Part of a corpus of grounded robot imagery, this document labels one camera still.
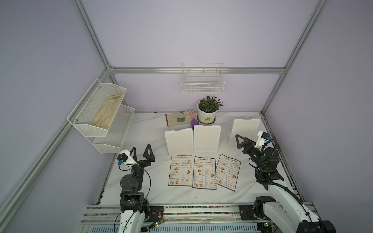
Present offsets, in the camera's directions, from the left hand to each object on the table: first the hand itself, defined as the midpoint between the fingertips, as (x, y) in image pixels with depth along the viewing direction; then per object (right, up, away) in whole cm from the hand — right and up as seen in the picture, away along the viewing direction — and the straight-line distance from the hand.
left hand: (143, 148), depth 73 cm
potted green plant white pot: (+36, +24, +28) cm, 52 cm away
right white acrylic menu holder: (+60, +10, +18) cm, 63 cm away
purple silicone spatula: (+27, +14, +38) cm, 49 cm away
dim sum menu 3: (+48, -16, +16) cm, 53 cm away
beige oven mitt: (+18, +17, +42) cm, 49 cm away
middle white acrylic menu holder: (+34, +3, +17) cm, 39 cm away
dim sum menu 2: (+33, -18, +15) cm, 41 cm away
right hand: (+52, +4, +6) cm, 53 cm away
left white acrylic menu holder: (+18, +1, +13) cm, 22 cm away
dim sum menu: (+18, -17, +15) cm, 29 cm away
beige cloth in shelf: (-22, +16, +3) cm, 28 cm away
